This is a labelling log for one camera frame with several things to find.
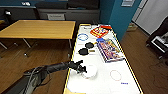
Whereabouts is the yellow air hockey table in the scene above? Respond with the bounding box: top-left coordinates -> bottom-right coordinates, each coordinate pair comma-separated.
62,22 -> 144,94

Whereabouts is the red orange game box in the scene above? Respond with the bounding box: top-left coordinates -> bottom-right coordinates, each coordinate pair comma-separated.
89,24 -> 113,38

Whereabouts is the dark grey sofa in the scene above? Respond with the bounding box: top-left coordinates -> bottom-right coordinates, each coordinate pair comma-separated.
36,7 -> 101,24

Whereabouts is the long wooden table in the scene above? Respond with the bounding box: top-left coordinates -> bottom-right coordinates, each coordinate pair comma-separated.
0,19 -> 77,58

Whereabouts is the white sofa label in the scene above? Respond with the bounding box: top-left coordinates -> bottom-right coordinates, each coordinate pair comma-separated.
47,13 -> 66,21

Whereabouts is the black sofa cushion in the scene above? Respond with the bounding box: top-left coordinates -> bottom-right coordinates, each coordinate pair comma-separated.
68,0 -> 100,10

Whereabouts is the brown cardboard box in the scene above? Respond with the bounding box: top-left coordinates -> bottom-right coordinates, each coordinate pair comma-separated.
127,22 -> 138,32

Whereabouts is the blue ring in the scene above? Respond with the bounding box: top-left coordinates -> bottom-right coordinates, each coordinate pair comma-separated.
77,32 -> 91,41

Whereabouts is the small yellow wall sign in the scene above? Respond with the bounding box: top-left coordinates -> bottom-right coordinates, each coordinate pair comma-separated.
121,0 -> 135,8

